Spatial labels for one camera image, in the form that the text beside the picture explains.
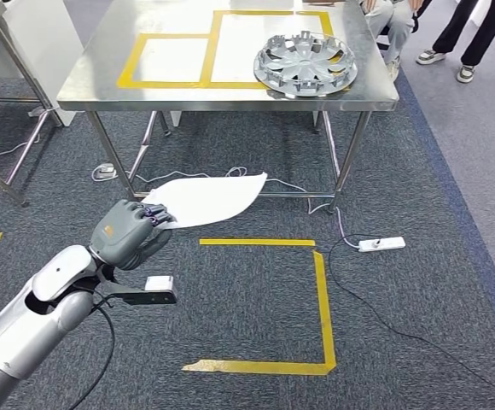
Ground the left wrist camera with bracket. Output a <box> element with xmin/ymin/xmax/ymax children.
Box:
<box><xmin>98</xmin><ymin>266</ymin><xmax>179</xmax><ymax>308</ymax></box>

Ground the person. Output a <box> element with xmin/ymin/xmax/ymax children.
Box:
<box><xmin>358</xmin><ymin>0</ymin><xmax>423</xmax><ymax>83</ymax></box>
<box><xmin>416</xmin><ymin>0</ymin><xmax>495</xmax><ymax>85</ymax></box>

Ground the white cable with adapter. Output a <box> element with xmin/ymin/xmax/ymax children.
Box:
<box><xmin>91</xmin><ymin>162</ymin><xmax>361</xmax><ymax>250</ymax></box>
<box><xmin>0</xmin><ymin>134</ymin><xmax>42</xmax><ymax>168</ymax></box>

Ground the yellow workbench tape outline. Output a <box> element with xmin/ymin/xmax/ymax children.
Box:
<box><xmin>116</xmin><ymin>9</ymin><xmax>351</xmax><ymax>91</ymax></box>

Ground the white curved plastic part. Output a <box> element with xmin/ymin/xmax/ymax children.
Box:
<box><xmin>143</xmin><ymin>172</ymin><xmax>268</xmax><ymax>231</ymax></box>

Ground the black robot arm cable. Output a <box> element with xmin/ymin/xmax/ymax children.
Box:
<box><xmin>66</xmin><ymin>300</ymin><xmax>116</xmax><ymax>410</ymax></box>

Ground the thin black floor cable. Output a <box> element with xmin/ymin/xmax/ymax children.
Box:
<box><xmin>327</xmin><ymin>234</ymin><xmax>495</xmax><ymax>397</ymax></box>

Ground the open yellow floor tape outline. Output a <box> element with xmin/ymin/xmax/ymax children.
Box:
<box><xmin>182</xmin><ymin>237</ymin><xmax>337</xmax><ymax>378</ymax></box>

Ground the long white power strip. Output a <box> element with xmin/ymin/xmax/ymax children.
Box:
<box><xmin>358</xmin><ymin>236</ymin><xmax>406</xmax><ymax>254</ymax></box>

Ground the steel workbench table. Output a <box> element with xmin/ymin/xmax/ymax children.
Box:
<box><xmin>56</xmin><ymin>0</ymin><xmax>400</xmax><ymax>215</ymax></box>

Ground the grey wheel cover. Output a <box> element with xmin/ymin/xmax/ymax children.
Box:
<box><xmin>254</xmin><ymin>29</ymin><xmax>358</xmax><ymax>98</ymax></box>

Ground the black chair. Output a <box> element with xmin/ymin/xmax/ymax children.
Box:
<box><xmin>375</xmin><ymin>14</ymin><xmax>422</xmax><ymax>55</ymax></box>

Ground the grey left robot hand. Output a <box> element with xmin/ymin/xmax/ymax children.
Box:
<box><xmin>89</xmin><ymin>199</ymin><xmax>176</xmax><ymax>272</ymax></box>

